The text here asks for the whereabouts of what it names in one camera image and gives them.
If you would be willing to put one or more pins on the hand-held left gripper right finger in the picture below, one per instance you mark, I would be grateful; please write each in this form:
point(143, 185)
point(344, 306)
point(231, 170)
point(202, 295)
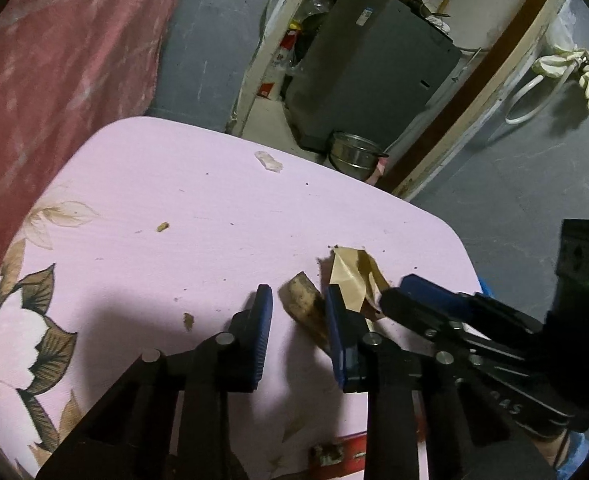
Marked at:
point(337, 340)

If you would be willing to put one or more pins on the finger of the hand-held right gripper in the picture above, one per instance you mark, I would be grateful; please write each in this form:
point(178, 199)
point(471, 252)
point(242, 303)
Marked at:
point(409, 310)
point(434, 290)

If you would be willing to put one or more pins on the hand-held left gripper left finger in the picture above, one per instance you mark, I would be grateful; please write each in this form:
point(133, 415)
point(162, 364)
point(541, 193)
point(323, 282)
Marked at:
point(262, 340)

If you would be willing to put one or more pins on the brown fruit peel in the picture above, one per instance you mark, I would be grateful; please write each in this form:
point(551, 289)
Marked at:
point(302, 300)

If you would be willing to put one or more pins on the brown paper scrap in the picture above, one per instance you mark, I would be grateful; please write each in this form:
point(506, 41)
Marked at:
point(347, 275)

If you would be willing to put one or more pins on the small brown crumb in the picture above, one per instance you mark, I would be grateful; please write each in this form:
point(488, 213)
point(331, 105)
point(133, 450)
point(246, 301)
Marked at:
point(188, 321)
point(162, 227)

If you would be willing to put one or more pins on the pink plastic bottle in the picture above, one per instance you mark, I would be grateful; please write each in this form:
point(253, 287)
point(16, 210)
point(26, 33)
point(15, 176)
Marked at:
point(382, 170)

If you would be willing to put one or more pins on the stainless steel pot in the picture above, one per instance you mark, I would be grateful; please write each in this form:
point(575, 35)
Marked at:
point(352, 171)
point(357, 147)

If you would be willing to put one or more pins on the small white paper scrap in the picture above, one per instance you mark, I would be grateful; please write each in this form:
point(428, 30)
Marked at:
point(268, 161)

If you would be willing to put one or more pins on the grey washing machine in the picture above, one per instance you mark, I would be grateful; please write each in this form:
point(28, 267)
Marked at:
point(364, 70)

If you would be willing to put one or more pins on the white sack red label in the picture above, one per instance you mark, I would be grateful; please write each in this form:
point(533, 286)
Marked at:
point(274, 70)

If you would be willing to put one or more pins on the pink towel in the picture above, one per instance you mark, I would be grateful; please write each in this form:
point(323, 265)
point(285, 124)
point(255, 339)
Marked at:
point(49, 60)

